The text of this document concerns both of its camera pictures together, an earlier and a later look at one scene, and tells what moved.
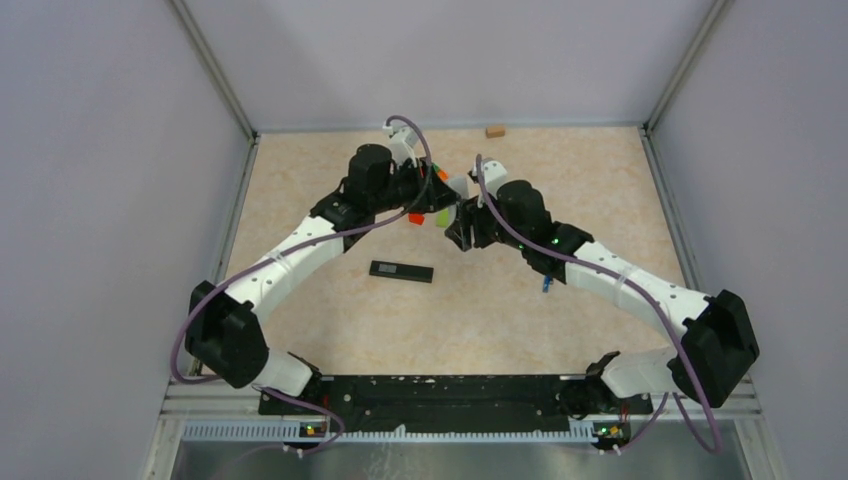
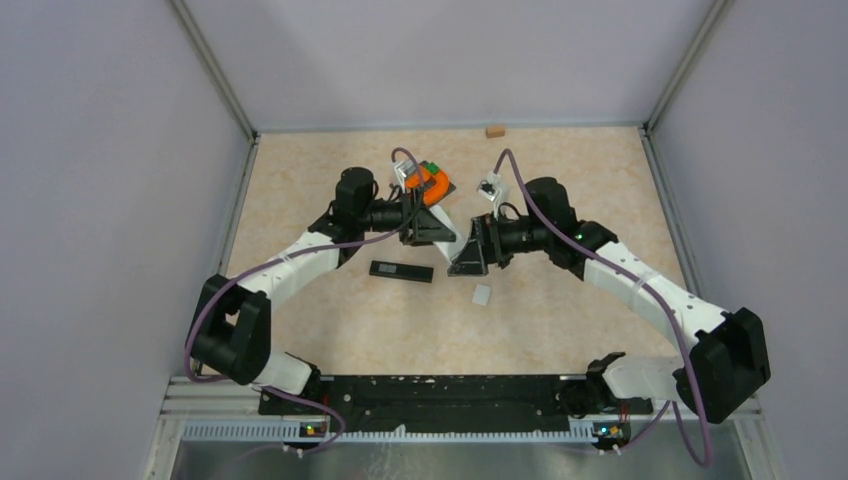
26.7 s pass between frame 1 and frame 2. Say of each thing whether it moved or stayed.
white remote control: moved
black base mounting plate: stayed
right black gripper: moved
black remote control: stayed
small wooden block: stayed
